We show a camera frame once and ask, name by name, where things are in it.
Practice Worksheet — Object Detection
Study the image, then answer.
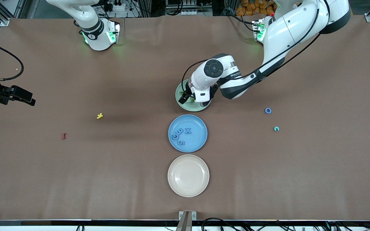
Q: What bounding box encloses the white power strip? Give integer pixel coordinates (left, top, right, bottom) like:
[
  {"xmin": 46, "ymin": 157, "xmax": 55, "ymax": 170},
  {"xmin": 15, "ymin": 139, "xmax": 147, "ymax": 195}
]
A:
[
  {"xmin": 103, "ymin": 0, "xmax": 131, "ymax": 12},
  {"xmin": 180, "ymin": 9, "xmax": 213, "ymax": 16}
]

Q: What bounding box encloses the black table edge rail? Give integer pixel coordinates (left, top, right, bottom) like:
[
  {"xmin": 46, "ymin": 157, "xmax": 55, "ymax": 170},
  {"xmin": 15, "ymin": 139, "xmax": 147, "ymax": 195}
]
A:
[{"xmin": 0, "ymin": 219, "xmax": 370, "ymax": 227}]

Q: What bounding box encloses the pile of orange objects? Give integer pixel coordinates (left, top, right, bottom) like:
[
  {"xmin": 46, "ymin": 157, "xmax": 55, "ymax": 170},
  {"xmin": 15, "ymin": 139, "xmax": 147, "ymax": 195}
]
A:
[{"xmin": 235, "ymin": 0, "xmax": 277, "ymax": 16}]

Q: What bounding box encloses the blue round plate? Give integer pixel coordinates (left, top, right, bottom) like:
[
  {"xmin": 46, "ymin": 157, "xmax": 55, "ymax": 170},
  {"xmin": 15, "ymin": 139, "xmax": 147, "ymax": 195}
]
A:
[{"xmin": 168, "ymin": 115, "xmax": 208, "ymax": 153}]

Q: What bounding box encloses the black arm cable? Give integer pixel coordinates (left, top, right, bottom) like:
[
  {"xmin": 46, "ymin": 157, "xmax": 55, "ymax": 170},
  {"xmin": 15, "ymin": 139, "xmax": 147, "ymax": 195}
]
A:
[
  {"xmin": 181, "ymin": 0, "xmax": 331, "ymax": 95},
  {"xmin": 0, "ymin": 41, "xmax": 24, "ymax": 82}
]

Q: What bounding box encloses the black cable under table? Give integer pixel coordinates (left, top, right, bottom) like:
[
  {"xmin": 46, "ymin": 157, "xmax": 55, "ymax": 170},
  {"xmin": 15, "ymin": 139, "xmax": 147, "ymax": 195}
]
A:
[{"xmin": 201, "ymin": 218, "xmax": 237, "ymax": 231}]

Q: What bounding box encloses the brown table cover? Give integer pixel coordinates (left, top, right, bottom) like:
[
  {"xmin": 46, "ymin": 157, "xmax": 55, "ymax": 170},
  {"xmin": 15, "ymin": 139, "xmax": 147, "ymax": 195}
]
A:
[{"xmin": 0, "ymin": 14, "xmax": 370, "ymax": 222}]

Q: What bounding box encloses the pale green round plate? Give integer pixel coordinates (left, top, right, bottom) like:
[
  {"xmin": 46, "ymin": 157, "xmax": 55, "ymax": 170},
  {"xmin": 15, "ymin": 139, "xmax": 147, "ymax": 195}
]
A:
[{"xmin": 175, "ymin": 80, "xmax": 212, "ymax": 112}]

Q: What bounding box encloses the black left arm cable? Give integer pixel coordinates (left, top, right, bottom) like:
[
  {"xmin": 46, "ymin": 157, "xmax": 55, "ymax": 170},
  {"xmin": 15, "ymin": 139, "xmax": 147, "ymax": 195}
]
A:
[{"xmin": 181, "ymin": 0, "xmax": 331, "ymax": 95}]

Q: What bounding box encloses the grey metal camera mount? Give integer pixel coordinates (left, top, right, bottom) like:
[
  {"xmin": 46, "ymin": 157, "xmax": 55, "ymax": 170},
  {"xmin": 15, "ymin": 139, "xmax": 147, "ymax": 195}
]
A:
[{"xmin": 179, "ymin": 210, "xmax": 197, "ymax": 231}]

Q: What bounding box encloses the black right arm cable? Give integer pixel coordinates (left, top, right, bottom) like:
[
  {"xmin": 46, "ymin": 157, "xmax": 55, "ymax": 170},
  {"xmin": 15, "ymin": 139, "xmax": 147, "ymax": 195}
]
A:
[{"xmin": 0, "ymin": 41, "xmax": 24, "ymax": 82}]

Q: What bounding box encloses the beige round plate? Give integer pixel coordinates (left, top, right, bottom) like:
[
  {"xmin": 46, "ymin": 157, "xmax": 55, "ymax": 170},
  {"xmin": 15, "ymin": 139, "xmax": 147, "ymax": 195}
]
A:
[{"xmin": 167, "ymin": 154, "xmax": 210, "ymax": 198}]

